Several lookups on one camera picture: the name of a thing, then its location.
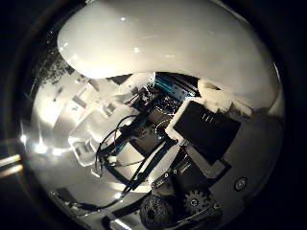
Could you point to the white spray bottle yellow label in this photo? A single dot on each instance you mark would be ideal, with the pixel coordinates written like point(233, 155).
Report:
point(166, 41)

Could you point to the black bar with teal stripe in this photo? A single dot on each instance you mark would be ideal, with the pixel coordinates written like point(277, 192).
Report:
point(150, 166)

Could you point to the leafy indoor plant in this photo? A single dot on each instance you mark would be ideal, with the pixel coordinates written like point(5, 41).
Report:
point(51, 68)

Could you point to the dark frame with teal lights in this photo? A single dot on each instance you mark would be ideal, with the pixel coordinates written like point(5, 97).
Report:
point(174, 87)

